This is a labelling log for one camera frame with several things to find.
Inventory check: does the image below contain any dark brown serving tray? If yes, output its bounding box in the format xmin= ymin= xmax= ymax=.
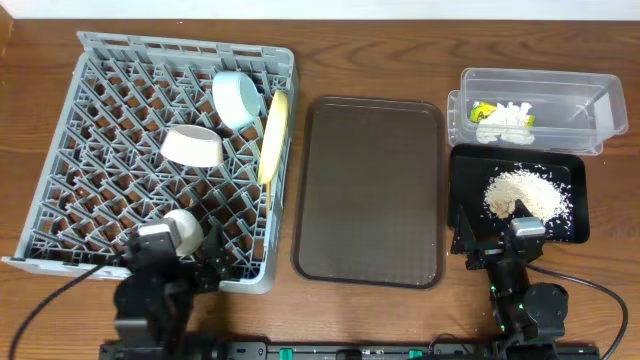
xmin=291 ymin=96 xmax=447 ymax=290

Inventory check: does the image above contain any yellow-green round plate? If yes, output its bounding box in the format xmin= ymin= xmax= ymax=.
xmin=258 ymin=91 xmax=289 ymax=184

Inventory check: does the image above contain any wooden chopstick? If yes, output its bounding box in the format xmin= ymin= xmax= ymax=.
xmin=265 ymin=182 xmax=272 ymax=214

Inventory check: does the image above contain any grey plastic dish rack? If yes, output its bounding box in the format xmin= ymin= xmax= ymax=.
xmin=6 ymin=32 xmax=298 ymax=294

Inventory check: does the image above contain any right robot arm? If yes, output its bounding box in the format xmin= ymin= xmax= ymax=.
xmin=451 ymin=200 xmax=568 ymax=359

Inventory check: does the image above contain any green snack wrapper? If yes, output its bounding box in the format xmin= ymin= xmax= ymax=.
xmin=469 ymin=101 xmax=497 ymax=123

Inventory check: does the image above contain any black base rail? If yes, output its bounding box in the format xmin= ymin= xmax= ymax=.
xmin=98 ymin=342 xmax=600 ymax=360

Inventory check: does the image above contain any clear plastic bin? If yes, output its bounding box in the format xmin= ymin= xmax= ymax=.
xmin=447 ymin=68 xmax=629 ymax=156

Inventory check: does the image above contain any light blue bowl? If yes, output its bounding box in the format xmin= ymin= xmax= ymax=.
xmin=212 ymin=71 xmax=261 ymax=130

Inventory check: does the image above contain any white cup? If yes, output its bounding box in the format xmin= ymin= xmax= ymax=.
xmin=164 ymin=209 xmax=204 ymax=256

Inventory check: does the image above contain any food scraps rice pile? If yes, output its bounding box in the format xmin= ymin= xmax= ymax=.
xmin=479 ymin=162 xmax=573 ymax=237

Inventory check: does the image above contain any white tissue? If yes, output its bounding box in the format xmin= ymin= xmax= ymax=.
xmin=475 ymin=102 xmax=535 ymax=145

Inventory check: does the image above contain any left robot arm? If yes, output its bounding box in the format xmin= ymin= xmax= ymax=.
xmin=99 ymin=227 xmax=230 ymax=360

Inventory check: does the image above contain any black waste tray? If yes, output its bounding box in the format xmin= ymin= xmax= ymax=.
xmin=448 ymin=144 xmax=590 ymax=244

